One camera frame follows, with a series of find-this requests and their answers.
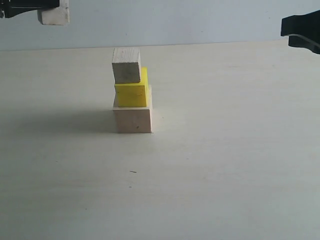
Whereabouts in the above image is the small wooden cube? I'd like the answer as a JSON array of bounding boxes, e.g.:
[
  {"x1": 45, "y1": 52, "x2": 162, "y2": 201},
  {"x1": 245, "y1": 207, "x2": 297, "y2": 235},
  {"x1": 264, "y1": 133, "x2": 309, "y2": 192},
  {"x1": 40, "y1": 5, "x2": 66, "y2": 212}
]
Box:
[{"x1": 37, "y1": 0, "x2": 70, "y2": 26}]

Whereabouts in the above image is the large pale wooden cube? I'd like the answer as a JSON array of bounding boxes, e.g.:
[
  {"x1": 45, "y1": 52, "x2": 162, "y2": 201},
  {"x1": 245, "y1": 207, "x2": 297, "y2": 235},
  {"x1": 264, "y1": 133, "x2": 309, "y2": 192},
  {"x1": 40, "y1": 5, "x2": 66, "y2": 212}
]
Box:
[{"x1": 112, "y1": 84, "x2": 153, "y2": 134}]

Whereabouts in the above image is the medium wooden cube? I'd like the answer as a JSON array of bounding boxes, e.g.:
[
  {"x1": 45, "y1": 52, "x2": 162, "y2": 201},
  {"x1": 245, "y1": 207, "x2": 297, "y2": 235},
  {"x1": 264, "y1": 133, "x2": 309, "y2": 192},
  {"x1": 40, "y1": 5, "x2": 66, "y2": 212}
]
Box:
[{"x1": 112, "y1": 47, "x2": 141, "y2": 84}]

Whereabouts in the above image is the yellow cube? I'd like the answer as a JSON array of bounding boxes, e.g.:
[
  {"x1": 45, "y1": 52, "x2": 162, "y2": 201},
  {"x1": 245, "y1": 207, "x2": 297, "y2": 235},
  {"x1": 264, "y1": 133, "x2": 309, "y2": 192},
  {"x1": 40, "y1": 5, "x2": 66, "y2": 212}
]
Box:
[{"x1": 114, "y1": 66, "x2": 150, "y2": 107}]

